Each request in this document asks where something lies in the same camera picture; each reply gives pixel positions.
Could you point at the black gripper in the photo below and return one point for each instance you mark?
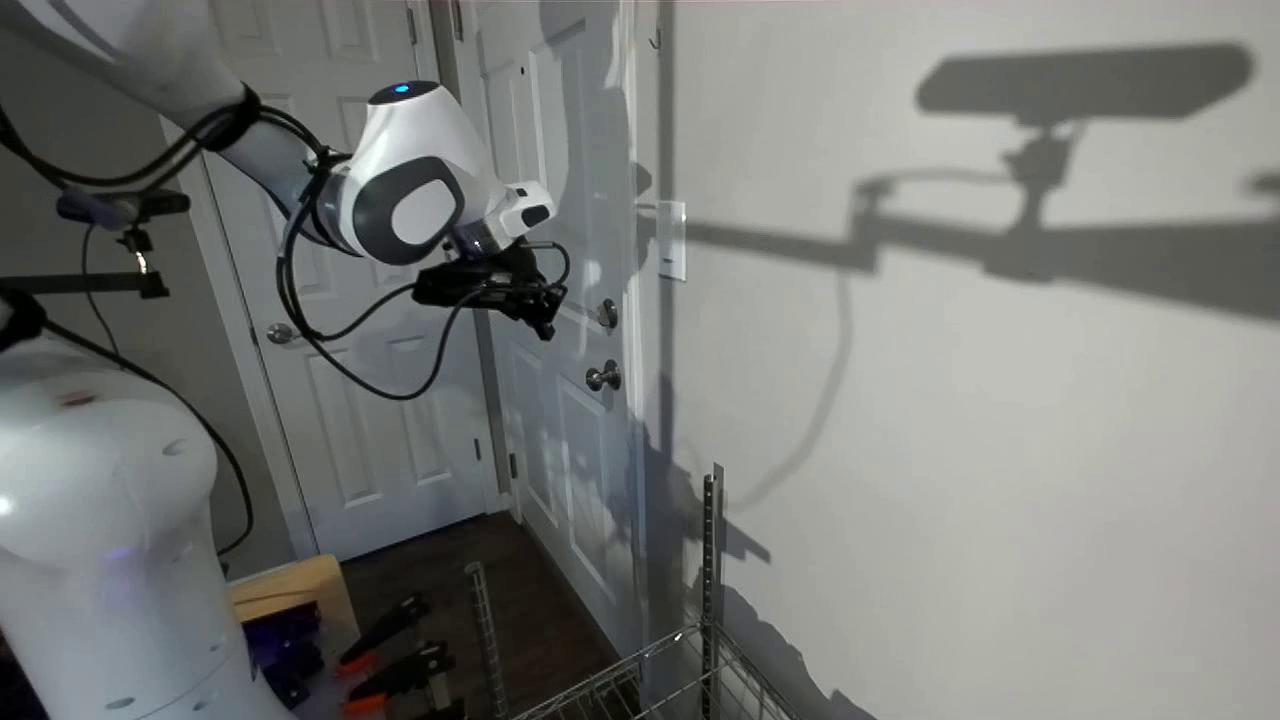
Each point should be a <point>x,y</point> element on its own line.
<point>500,267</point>

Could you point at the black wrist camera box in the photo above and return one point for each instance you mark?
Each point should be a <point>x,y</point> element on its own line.
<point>445,285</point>

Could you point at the wooden box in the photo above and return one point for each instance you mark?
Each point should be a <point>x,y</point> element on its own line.
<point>285,581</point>

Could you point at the white closed panel door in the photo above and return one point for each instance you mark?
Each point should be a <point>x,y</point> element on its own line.
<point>362,442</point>

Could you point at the dark door knob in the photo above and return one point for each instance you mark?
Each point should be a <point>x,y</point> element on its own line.
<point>600,376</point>

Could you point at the blue plastic object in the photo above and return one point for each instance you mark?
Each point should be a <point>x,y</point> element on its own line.
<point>282,645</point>

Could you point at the white light switch plate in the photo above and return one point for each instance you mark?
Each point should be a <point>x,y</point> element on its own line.
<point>674,241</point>

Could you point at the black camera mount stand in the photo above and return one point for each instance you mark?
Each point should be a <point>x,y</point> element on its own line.
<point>115,205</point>

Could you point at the red black clamp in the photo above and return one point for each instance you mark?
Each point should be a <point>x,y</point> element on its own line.
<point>386,624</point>
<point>404,668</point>

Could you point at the silver door knob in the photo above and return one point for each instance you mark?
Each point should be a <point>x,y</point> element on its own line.
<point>278,334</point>

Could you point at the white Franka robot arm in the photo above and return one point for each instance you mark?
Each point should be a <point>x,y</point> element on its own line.
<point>83,535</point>

